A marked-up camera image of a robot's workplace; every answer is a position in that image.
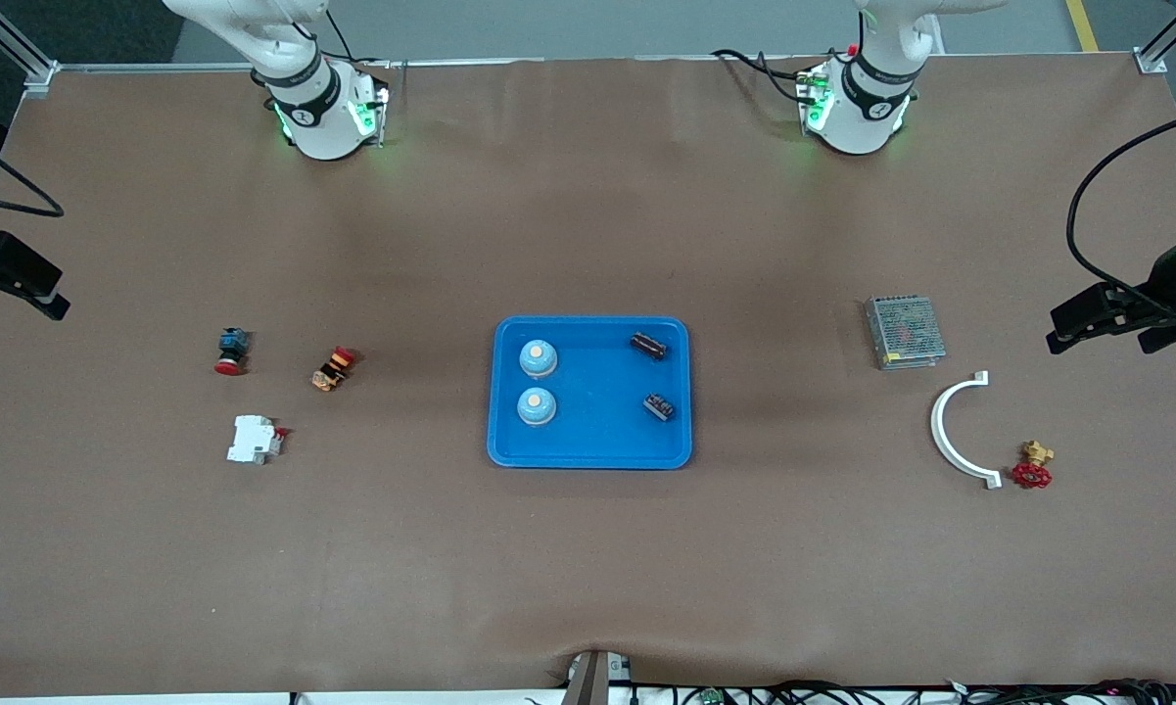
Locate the small black relay block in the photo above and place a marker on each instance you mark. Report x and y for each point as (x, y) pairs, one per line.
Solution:
(658, 407)

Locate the long dark brown capacitor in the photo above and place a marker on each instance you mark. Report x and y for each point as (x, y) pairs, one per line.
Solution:
(648, 345)

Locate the blue call bell wooden base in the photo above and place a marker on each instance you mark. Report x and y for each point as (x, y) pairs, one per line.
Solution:
(539, 358)
(537, 406)

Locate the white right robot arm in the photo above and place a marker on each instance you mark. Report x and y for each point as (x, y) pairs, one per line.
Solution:
(318, 122)

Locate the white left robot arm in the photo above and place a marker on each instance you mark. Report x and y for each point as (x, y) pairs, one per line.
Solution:
(857, 117)

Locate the metal mesh power supply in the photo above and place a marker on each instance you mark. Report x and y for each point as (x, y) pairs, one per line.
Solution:
(904, 331)

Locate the red pushbutton blue black body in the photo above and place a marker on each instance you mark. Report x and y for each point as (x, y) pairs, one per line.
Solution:
(232, 345)

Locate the white circuit breaker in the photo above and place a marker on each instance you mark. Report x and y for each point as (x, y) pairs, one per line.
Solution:
(252, 440)

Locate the blue plastic tray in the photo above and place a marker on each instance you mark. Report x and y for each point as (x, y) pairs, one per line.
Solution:
(597, 431)

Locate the brown table mat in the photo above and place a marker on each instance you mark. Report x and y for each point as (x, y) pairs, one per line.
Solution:
(588, 568)

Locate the aluminium frame corner post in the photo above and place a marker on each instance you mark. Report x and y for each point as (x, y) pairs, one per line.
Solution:
(1151, 62)
(41, 78)

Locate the white curved plastic bracket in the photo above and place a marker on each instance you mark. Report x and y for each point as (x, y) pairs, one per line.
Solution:
(936, 431)

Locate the orange red emergency stop switch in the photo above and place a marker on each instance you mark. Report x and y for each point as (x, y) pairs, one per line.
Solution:
(331, 374)

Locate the front camera mounting post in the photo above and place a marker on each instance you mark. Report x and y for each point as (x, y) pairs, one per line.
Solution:
(589, 681)

